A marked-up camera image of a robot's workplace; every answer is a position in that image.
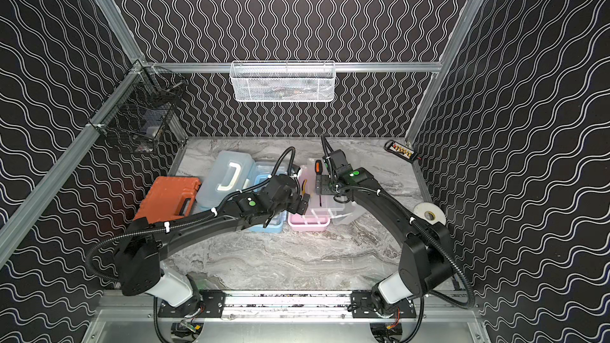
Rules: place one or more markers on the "black wire basket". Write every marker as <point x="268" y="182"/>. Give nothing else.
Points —
<point x="143" y="114"/>

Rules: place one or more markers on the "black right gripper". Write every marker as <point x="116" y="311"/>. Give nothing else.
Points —
<point x="321" y="185"/>

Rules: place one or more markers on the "red-orange plastic tool case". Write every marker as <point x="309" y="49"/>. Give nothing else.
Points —
<point x="170" y="198"/>

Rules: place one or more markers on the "pink toolbox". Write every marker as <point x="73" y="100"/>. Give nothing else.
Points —
<point x="319" y="218"/>

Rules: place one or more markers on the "turquoise back toolbox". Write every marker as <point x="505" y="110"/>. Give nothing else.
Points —
<point x="228" y="174"/>

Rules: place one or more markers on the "black red screwdriver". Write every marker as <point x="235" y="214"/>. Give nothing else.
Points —
<point x="318" y="180"/>

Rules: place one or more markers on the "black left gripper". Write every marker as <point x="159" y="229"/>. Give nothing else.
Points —
<point x="299" y="202"/>

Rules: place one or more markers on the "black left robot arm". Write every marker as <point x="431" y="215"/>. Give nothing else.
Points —
<point x="134" y="259"/>

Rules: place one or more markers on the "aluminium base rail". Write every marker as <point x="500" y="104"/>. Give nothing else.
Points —
<point x="281" y="316"/>

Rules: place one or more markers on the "white wire mesh basket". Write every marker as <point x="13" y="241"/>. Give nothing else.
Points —
<point x="283" y="81"/>

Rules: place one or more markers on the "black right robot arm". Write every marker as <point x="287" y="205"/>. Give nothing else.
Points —
<point x="427" y="257"/>

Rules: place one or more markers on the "white tape roll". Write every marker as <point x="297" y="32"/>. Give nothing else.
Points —
<point x="430" y="212"/>

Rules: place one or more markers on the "yellow handled pliers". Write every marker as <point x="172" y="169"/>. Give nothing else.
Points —
<point x="303" y="187"/>

